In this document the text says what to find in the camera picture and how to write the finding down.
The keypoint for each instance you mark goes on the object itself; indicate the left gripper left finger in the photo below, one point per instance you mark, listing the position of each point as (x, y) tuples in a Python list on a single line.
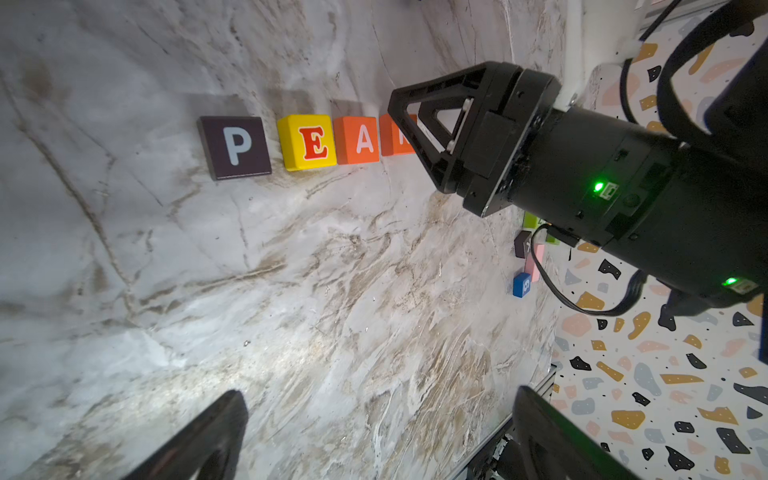
[(207, 448)]

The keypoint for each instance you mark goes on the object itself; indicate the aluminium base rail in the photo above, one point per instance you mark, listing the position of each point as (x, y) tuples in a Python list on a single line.
[(484, 456)]

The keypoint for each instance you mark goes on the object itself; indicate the yellow E block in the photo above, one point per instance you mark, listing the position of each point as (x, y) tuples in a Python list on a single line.
[(307, 142)]

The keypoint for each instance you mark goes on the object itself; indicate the blue number block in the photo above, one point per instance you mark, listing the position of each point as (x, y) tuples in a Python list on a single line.
[(521, 284)]

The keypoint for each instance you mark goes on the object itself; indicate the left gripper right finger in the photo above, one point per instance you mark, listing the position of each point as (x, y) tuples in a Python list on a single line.
[(552, 447)]

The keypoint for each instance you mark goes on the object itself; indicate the green block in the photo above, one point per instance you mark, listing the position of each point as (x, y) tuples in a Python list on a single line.
[(530, 221)]

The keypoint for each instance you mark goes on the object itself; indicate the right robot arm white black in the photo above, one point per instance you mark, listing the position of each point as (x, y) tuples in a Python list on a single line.
[(687, 205)]

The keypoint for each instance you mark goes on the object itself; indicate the pink flat block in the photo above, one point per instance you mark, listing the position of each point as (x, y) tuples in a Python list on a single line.
[(533, 259)]

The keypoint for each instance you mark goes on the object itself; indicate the dark X letter block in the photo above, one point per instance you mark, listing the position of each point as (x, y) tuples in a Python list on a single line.
[(522, 244)]

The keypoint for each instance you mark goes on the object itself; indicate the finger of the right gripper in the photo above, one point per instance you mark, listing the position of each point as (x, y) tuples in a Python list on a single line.
[(431, 114), (446, 171)]

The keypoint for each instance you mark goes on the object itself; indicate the dark purple P block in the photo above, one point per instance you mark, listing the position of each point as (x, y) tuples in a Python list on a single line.
[(235, 146)]

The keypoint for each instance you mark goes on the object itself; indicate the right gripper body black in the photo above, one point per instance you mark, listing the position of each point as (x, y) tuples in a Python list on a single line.
[(592, 176)]

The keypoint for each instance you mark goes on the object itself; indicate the red A block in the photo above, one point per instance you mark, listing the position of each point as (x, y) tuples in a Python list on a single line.
[(356, 140)]

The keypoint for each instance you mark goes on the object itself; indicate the orange R block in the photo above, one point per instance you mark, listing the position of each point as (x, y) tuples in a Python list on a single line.
[(393, 141)]

